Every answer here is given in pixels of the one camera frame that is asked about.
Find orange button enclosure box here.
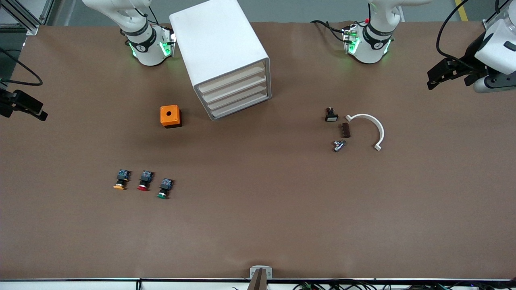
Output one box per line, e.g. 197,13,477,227
160,105,182,129

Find tangled black cables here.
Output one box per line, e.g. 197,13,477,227
292,281,516,290

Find brown camera post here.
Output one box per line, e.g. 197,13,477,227
247,268,269,290

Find green mushroom push button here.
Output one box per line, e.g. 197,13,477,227
156,178,174,200

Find black arm base cable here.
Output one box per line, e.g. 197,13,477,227
310,19,350,43

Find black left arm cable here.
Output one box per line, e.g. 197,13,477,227
437,0,484,62

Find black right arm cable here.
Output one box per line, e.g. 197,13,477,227
0,48,43,87

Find white curved plastic bracket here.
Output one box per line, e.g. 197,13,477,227
345,114,385,152

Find aluminium frame profile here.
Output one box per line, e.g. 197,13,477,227
0,0,55,36

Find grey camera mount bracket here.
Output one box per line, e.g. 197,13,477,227
250,265,273,280

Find yellow mushroom push button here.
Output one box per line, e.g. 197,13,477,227
113,170,131,191

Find red mushroom push button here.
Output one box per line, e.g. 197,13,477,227
137,171,154,192

